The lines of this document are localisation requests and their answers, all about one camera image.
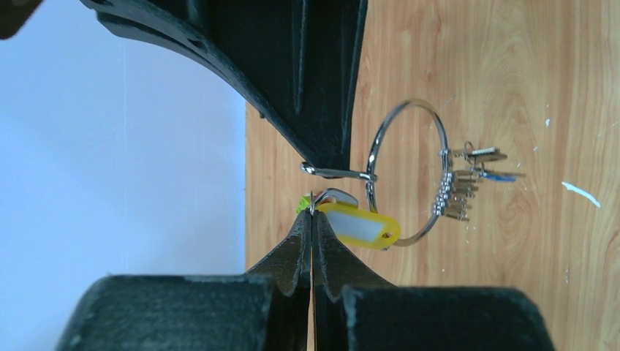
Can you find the silver key with yellow tag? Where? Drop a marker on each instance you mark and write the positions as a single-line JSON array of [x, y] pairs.
[[351, 224]]

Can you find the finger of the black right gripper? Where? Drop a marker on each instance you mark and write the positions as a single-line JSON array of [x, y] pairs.
[[295, 62]]

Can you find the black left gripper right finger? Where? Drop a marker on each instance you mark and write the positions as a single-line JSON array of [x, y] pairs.
[[356, 309]]

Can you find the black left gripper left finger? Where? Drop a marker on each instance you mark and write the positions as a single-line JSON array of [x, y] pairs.
[[265, 308]]

